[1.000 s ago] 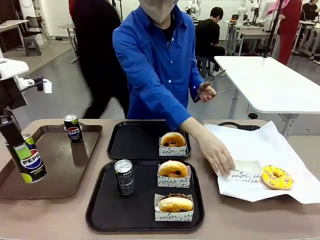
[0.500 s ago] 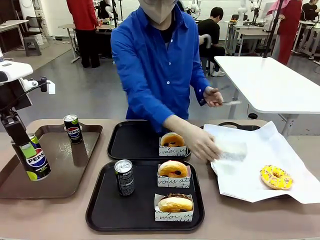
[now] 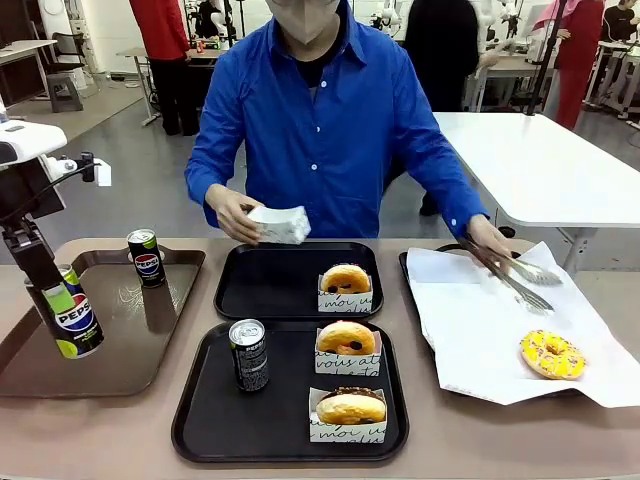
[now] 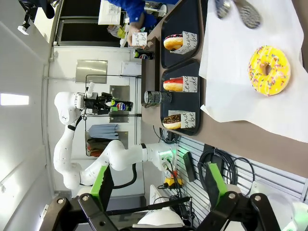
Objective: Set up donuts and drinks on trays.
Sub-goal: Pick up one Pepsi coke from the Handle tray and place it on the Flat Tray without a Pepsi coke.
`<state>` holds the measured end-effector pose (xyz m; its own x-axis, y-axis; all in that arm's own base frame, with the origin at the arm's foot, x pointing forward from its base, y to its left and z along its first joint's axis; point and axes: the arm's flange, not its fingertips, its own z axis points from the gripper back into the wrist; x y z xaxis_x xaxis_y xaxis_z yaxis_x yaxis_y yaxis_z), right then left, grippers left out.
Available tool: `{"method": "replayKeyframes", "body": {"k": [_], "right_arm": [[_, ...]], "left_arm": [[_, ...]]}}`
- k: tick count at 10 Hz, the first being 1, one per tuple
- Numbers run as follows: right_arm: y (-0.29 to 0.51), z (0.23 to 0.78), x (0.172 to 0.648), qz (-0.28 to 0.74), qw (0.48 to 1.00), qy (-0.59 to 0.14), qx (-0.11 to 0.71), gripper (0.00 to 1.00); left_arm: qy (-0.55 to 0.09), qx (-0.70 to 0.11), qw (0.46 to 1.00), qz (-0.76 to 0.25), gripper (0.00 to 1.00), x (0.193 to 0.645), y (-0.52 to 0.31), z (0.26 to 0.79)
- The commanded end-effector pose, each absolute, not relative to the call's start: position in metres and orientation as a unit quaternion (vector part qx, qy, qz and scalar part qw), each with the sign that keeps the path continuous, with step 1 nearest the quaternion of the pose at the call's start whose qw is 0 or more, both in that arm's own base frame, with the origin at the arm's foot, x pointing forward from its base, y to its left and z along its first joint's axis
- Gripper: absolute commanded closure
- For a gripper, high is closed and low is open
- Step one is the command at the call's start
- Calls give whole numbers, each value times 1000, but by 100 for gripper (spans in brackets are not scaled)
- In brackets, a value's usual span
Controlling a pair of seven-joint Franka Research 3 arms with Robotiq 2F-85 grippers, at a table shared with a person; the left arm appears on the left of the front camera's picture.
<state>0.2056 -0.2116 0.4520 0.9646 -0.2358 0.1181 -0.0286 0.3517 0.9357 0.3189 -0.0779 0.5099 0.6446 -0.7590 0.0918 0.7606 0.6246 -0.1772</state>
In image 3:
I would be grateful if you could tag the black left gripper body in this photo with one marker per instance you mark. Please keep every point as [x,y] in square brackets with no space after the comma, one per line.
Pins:
[30,192]

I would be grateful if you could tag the black office chair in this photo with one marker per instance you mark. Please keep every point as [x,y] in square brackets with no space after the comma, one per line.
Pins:
[67,50]

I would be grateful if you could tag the person in red top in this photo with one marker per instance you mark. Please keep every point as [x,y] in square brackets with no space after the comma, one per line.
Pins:
[165,30]

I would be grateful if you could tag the left forearm in blue sleeve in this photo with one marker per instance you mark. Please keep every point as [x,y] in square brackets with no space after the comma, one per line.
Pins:
[450,195]

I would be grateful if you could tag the plain glazed donut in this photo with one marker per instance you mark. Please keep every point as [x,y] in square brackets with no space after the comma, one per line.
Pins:
[345,279]

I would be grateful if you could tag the black stand pole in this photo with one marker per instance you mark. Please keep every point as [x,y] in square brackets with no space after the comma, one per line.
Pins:
[545,60]

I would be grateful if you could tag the white paper sheet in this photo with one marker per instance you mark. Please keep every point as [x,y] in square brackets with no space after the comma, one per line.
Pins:
[475,350]

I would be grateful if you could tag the wooden background table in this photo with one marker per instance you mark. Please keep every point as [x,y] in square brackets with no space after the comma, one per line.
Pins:
[135,52]

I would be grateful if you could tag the chocolate frosted donut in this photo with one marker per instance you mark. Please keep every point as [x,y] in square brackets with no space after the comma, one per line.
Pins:
[347,433]

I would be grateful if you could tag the person in blue shirt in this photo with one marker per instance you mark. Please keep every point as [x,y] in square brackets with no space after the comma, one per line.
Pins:
[320,125]

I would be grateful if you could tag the white table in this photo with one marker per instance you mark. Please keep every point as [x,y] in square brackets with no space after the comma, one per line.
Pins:
[540,165]

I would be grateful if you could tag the brown plastic tray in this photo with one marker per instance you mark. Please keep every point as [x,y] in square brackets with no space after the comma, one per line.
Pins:
[115,350]

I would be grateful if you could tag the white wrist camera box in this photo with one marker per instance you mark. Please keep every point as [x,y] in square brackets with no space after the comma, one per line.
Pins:
[30,137]

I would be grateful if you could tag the small black plastic tray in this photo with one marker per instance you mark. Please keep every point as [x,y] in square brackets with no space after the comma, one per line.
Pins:
[270,285]

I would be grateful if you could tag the white bracket with black clip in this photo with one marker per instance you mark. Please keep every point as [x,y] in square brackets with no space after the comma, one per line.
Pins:
[104,175]

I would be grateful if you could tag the grey step stool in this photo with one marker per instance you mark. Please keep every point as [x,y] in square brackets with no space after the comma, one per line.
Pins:
[65,92]

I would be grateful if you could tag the yellow frosted sprinkle donut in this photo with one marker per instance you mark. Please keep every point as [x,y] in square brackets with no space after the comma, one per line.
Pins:
[552,357]

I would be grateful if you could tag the beige face mask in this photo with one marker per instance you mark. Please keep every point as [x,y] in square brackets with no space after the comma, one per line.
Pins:
[305,20]

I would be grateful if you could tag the black green Pepsi can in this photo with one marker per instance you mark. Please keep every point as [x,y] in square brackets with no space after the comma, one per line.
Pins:
[249,357]
[75,320]
[146,260]

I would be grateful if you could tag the person in red dress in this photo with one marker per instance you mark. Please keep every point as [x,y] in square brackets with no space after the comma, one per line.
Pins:
[577,50]

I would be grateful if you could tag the large black plastic tray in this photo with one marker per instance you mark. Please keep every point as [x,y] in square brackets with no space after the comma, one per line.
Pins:
[215,425]

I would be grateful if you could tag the person's right hand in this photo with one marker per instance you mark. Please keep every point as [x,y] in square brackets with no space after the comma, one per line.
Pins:
[230,212]

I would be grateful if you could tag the person in black clothes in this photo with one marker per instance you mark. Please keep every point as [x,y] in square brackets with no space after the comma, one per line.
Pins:
[440,45]

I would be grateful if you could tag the right forearm in blue sleeve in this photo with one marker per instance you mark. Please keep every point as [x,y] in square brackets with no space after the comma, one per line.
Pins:
[205,175]

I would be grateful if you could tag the metal serving tongs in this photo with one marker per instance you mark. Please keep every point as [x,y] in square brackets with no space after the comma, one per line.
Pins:
[520,295]

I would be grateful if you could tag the person's left hand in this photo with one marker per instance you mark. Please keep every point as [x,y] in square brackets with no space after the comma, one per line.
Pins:
[487,237]

